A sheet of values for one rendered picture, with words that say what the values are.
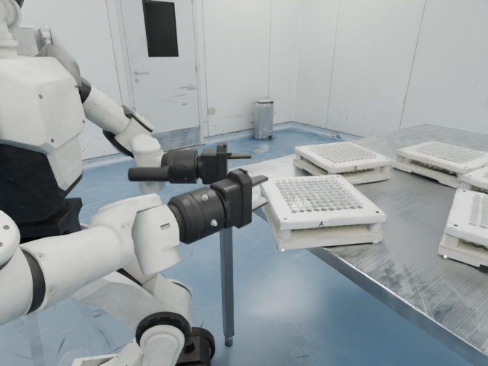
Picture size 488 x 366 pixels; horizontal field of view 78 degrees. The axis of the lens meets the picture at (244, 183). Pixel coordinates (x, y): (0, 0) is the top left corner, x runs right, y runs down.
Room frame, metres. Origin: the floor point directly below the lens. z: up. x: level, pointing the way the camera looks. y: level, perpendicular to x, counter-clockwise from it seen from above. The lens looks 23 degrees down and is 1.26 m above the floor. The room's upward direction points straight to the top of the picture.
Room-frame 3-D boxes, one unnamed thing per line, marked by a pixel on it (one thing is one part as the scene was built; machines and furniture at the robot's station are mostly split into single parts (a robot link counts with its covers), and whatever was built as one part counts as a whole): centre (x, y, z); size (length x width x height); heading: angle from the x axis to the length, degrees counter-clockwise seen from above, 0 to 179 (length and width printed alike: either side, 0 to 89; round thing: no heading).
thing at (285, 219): (0.69, -0.18, 0.92); 0.25 x 0.24 x 0.02; 8
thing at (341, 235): (0.69, -0.18, 0.87); 0.24 x 0.24 x 0.02; 8
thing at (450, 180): (1.03, -0.73, 0.87); 0.24 x 0.24 x 0.02; 31
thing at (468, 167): (1.03, -0.73, 0.92); 0.25 x 0.24 x 0.02; 31
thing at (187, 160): (0.73, 0.10, 0.99); 0.12 x 0.10 x 0.13; 90
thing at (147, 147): (0.76, 0.26, 1.00); 0.13 x 0.07 x 0.09; 22
